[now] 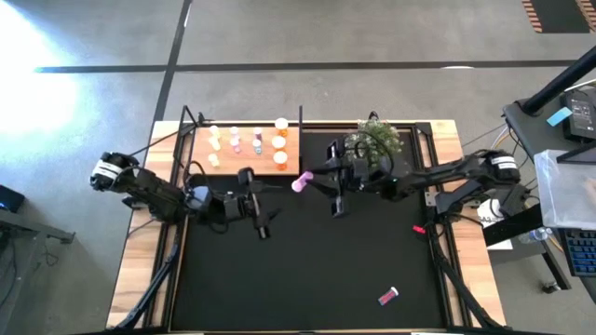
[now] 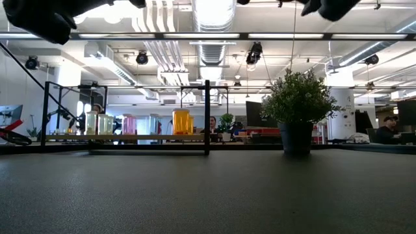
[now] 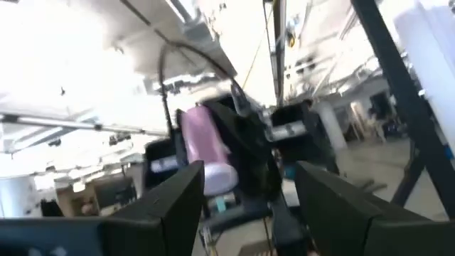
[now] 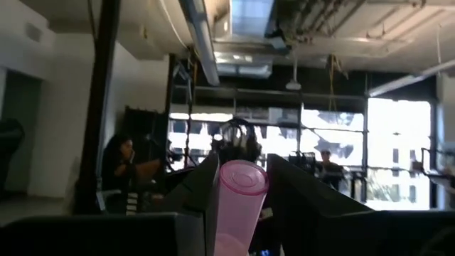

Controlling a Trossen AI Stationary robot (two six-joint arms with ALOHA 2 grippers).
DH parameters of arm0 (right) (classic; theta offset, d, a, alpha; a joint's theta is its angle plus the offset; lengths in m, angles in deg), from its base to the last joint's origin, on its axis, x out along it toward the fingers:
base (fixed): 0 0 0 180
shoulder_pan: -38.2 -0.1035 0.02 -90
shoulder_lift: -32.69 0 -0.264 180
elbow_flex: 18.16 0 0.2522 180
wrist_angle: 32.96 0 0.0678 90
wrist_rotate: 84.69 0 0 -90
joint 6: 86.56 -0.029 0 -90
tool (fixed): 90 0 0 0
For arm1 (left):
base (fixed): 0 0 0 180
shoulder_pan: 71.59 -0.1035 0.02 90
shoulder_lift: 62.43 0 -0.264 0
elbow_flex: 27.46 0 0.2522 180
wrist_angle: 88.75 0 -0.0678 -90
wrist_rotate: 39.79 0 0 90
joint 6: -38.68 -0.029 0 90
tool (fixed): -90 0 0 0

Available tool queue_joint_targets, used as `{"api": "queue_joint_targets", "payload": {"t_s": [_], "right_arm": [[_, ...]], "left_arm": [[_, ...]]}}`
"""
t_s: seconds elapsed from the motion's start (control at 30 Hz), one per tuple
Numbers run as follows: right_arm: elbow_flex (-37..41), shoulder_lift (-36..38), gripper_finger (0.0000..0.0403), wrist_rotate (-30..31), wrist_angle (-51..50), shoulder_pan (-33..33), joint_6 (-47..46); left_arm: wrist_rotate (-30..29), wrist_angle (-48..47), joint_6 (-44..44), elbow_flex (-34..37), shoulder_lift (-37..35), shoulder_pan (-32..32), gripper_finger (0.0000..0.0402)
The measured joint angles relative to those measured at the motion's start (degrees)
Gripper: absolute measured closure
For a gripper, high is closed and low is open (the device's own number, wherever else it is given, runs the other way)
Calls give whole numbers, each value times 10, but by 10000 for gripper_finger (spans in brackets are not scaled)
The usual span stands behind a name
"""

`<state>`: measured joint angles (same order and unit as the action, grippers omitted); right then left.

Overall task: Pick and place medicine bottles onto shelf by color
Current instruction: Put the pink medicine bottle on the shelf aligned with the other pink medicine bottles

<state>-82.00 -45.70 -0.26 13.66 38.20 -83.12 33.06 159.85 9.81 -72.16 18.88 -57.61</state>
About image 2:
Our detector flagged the wide orange pill bottle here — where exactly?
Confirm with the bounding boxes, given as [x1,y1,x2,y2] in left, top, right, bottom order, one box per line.
[172,109,190,136]

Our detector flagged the blue pill bottle red capsules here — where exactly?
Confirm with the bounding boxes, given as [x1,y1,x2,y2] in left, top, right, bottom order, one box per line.
[149,114,160,136]

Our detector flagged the small background potted plant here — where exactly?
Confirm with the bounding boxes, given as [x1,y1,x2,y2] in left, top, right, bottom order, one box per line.
[220,112,234,142]

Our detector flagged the black background monitor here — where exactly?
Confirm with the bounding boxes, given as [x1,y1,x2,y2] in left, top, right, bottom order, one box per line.
[246,101,279,128]

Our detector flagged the black ceiling spotlight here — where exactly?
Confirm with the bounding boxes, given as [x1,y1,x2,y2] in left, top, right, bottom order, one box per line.
[135,50,150,66]
[246,41,263,66]
[363,53,380,66]
[25,55,40,71]

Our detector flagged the green potted plant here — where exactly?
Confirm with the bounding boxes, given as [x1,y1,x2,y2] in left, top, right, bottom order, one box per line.
[259,68,344,154]

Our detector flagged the white crumpled cloth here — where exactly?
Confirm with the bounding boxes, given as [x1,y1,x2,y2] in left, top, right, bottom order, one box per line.
[344,132,374,145]

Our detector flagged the black background panel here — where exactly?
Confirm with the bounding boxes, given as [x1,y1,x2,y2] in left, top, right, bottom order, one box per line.
[354,109,374,135]

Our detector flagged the red bar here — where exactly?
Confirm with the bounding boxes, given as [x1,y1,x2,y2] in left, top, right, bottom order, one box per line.
[0,119,24,138]

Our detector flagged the silver ventilation duct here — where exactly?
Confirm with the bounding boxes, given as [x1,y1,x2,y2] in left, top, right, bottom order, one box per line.
[190,0,237,68]

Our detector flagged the wooden shelf black frame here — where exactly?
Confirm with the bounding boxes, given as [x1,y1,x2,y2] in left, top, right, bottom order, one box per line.
[41,79,230,156]

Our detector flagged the black aluminium rig frame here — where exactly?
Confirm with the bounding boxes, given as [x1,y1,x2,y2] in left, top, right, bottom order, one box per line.
[0,31,416,155]

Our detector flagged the black cable loop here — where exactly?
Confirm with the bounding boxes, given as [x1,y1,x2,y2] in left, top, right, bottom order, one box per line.
[0,128,33,146]

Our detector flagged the wall monitor screen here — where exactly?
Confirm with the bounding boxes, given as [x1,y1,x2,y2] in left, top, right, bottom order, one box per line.
[0,104,24,127]

